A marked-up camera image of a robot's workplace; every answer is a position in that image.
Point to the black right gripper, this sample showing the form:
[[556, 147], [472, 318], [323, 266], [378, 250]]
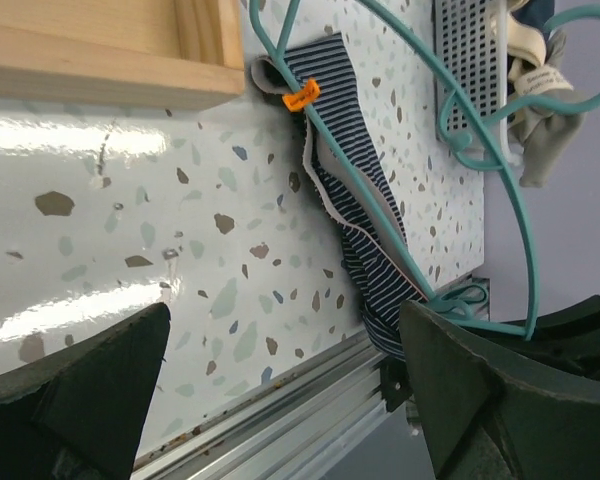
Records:
[[567, 340]]

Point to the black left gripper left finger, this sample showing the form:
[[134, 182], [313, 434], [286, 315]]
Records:
[[79, 413]]

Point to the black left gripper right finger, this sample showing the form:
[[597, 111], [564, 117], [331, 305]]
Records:
[[490, 413]]

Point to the teal hanger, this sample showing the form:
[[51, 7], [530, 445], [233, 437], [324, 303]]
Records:
[[491, 119]]

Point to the navy striped underwear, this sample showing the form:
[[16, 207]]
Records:
[[382, 278]]

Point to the beige grey underwear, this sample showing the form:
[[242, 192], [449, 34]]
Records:
[[543, 133]]

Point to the orange clothespin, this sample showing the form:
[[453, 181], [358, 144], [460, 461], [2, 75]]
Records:
[[299, 100]]

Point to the pile of clothes in basket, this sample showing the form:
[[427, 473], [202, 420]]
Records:
[[526, 38]]

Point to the white laundry basket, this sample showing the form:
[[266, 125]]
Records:
[[470, 40]]

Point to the wooden clothes rack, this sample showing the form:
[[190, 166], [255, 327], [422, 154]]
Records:
[[164, 54]]

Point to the aluminium table rail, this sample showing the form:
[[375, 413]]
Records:
[[259, 371]]

